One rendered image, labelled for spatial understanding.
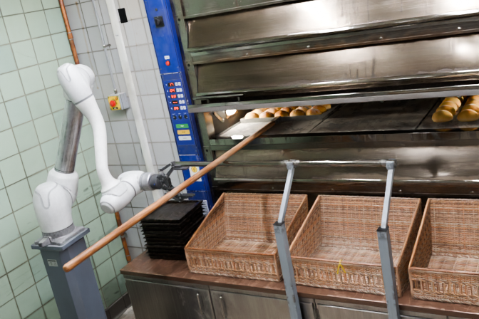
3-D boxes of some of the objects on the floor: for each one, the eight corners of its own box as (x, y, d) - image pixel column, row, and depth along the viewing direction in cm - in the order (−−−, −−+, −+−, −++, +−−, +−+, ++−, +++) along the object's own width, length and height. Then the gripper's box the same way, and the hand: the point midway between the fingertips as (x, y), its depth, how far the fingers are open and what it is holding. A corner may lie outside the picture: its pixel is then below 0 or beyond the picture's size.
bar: (215, 344, 342) (173, 159, 312) (435, 386, 276) (408, 157, 246) (186, 379, 317) (137, 181, 287) (420, 433, 251) (388, 185, 221)
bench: (192, 305, 390) (174, 228, 376) (617, 369, 265) (615, 257, 250) (140, 356, 345) (117, 270, 330) (624, 463, 219) (623, 333, 204)
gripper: (153, 154, 277) (189, 154, 266) (165, 201, 283) (200, 203, 272) (143, 159, 270) (180, 159, 259) (155, 208, 277) (192, 209, 266)
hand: (189, 181), depth 266 cm, fingers open, 13 cm apart
